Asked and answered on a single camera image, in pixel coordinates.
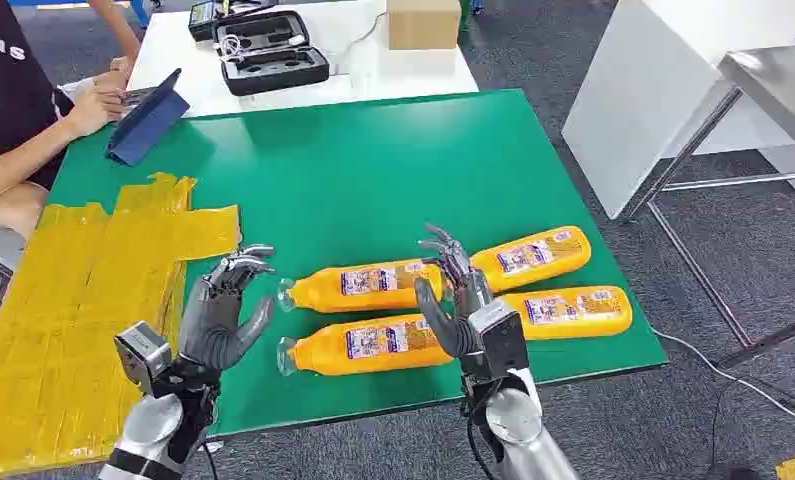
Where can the person's right hand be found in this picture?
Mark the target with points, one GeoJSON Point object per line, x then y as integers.
{"type": "Point", "coordinates": [99, 106]}

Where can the person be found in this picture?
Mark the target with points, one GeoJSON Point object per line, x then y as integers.
{"type": "Point", "coordinates": [6, 79]}

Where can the open black foam case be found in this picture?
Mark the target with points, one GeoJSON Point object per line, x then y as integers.
{"type": "Point", "coordinates": [274, 69]}

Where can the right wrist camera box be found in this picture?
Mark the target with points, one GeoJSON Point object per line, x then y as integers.
{"type": "Point", "coordinates": [500, 338]}

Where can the green table mat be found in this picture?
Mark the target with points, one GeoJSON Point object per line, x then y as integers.
{"type": "Point", "coordinates": [370, 185]}

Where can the white table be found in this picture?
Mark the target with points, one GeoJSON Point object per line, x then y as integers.
{"type": "Point", "coordinates": [397, 73]}

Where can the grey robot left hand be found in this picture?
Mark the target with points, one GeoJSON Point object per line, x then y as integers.
{"type": "Point", "coordinates": [211, 324]}

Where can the white panel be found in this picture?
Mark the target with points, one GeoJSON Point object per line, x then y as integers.
{"type": "Point", "coordinates": [635, 99]}

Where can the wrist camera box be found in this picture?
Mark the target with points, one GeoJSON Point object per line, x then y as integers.
{"type": "Point", "coordinates": [142, 354]}
{"type": "Point", "coordinates": [500, 338]}

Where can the steel table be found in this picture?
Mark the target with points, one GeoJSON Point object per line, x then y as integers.
{"type": "Point", "coordinates": [781, 86]}

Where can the blue tablet cover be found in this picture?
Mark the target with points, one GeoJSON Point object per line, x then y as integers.
{"type": "Point", "coordinates": [148, 126]}

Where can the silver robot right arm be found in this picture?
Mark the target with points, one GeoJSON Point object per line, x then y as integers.
{"type": "Point", "coordinates": [529, 437]}

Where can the orange drink bottle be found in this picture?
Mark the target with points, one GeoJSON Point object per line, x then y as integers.
{"type": "Point", "coordinates": [569, 311]}
{"type": "Point", "coordinates": [331, 288]}
{"type": "Point", "coordinates": [324, 348]}
{"type": "Point", "coordinates": [536, 255]}

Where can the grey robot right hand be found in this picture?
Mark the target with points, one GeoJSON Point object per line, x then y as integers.
{"type": "Point", "coordinates": [460, 278]}

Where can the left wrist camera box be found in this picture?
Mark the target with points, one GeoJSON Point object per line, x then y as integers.
{"type": "Point", "coordinates": [142, 354]}

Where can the cardboard box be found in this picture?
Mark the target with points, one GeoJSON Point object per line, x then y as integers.
{"type": "Point", "coordinates": [423, 23]}

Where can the person's left hand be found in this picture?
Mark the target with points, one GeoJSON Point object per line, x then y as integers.
{"type": "Point", "coordinates": [124, 65]}

